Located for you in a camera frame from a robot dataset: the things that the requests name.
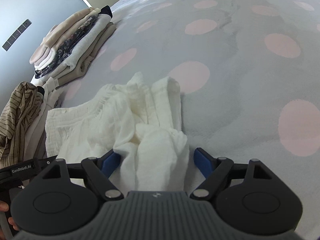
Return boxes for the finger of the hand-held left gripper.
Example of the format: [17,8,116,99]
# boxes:
[39,155,58,167]

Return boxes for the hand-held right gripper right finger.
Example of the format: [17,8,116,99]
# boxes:
[189,147,274,201]

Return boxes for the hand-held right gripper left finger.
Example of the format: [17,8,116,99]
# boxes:
[41,149,124,201]

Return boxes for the white crinkle pants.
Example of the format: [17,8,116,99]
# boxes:
[45,71,189,193]

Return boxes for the stack of folded clothes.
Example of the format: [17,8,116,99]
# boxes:
[29,5,117,84]

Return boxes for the person's left hand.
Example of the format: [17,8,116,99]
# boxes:
[0,200,19,232]

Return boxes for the striped beige cloth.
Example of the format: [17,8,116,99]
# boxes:
[0,81,45,165]

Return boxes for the bed with polka dot sheet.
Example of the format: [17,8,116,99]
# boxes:
[30,0,320,240]

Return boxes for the black wall switch strip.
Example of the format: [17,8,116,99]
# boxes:
[2,19,33,51]

